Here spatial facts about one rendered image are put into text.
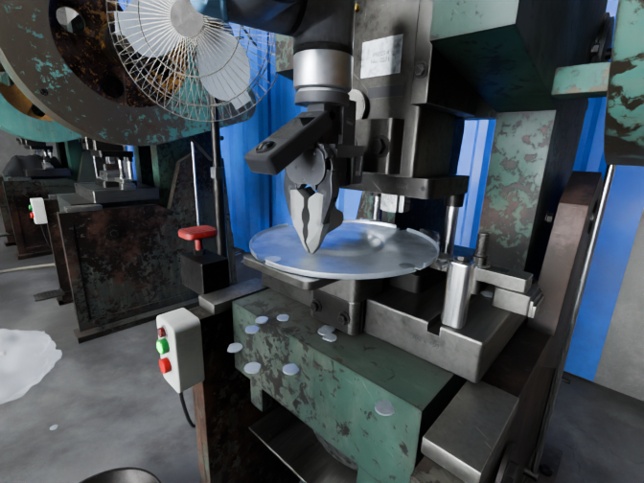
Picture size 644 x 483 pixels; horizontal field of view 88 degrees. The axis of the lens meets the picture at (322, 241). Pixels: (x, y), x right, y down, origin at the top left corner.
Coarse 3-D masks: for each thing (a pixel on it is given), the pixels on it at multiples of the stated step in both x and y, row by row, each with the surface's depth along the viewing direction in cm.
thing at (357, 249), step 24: (264, 240) 54; (288, 240) 54; (336, 240) 52; (360, 240) 52; (384, 240) 55; (408, 240) 55; (432, 240) 53; (288, 264) 43; (312, 264) 43; (336, 264) 43; (360, 264) 43; (384, 264) 43
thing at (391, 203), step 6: (384, 198) 61; (390, 198) 60; (396, 198) 60; (402, 198) 60; (408, 198) 61; (384, 204) 61; (390, 204) 61; (396, 204) 60; (402, 204) 60; (408, 204) 61; (384, 210) 62; (390, 210) 61; (396, 210) 60; (402, 210) 60; (408, 210) 62
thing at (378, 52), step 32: (384, 0) 48; (416, 0) 45; (384, 32) 49; (416, 32) 46; (384, 64) 50; (352, 96) 54; (384, 96) 51; (384, 128) 49; (416, 128) 49; (448, 128) 55; (384, 160) 50; (416, 160) 50; (448, 160) 58
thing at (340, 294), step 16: (272, 272) 43; (288, 272) 41; (304, 288) 39; (320, 288) 55; (336, 288) 52; (352, 288) 50; (368, 288) 52; (320, 304) 55; (336, 304) 53; (352, 304) 51; (320, 320) 56; (336, 320) 53; (352, 320) 51
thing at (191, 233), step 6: (186, 228) 70; (192, 228) 70; (198, 228) 70; (204, 228) 70; (210, 228) 70; (216, 228) 70; (180, 234) 68; (186, 234) 66; (192, 234) 66; (198, 234) 67; (204, 234) 68; (210, 234) 69; (216, 234) 70; (192, 240) 66; (198, 240) 70; (198, 246) 70
